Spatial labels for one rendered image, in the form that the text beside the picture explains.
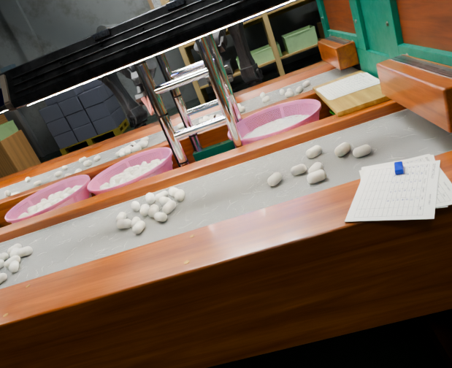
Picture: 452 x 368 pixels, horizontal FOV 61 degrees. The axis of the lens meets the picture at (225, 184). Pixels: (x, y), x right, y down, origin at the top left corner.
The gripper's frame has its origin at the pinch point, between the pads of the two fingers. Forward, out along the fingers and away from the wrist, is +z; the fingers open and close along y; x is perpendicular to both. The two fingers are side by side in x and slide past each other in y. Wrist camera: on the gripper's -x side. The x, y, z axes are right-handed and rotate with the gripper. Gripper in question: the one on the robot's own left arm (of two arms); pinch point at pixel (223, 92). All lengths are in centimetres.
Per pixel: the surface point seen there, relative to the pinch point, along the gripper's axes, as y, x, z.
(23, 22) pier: -318, 238, -483
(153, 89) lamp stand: -10, -46, 31
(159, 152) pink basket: -22.5, -14.7, 27.1
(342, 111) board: 30, -34, 46
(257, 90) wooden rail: 12.2, 11.0, -4.6
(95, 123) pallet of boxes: -256, 331, -315
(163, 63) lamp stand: -10.4, -33.3, 10.7
